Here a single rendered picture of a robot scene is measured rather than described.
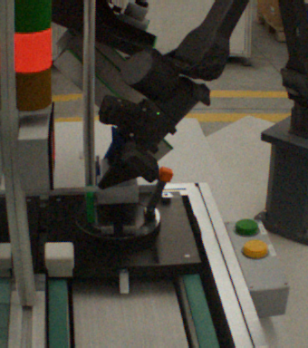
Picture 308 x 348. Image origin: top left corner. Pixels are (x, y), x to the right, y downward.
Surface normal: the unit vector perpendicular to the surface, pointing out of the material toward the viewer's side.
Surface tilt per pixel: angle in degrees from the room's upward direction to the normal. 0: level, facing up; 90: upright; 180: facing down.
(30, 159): 90
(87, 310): 0
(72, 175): 0
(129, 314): 0
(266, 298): 90
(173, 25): 90
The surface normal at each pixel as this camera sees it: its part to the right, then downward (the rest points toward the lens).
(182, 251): 0.01, -0.89
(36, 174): 0.11, 0.44
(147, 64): -0.62, -0.34
